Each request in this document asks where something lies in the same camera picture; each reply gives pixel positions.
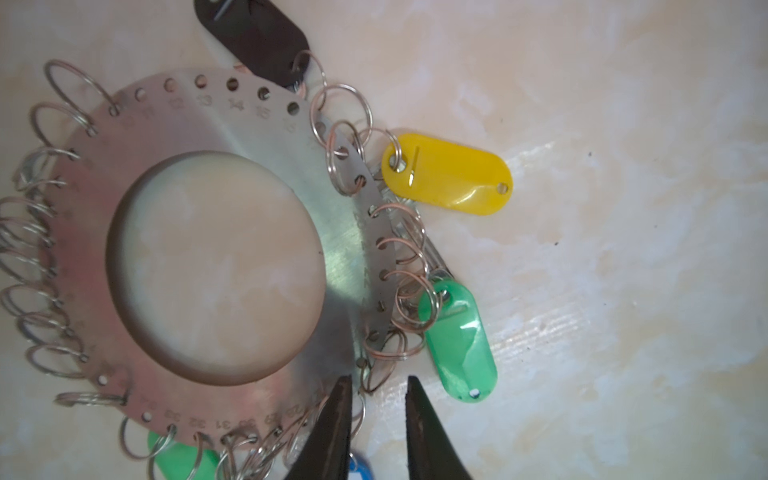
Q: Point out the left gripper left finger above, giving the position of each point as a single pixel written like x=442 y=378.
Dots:
x=326 y=454

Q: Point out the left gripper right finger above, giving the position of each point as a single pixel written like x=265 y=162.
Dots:
x=430 y=453

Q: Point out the blue key tag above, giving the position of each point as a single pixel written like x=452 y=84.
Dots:
x=359 y=467

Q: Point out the green key tag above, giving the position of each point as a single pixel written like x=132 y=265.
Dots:
x=459 y=346
x=178 y=460

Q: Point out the yellow key tag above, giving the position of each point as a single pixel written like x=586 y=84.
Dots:
x=447 y=175

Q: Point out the black key tag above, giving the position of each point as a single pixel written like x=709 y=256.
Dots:
x=259 y=35

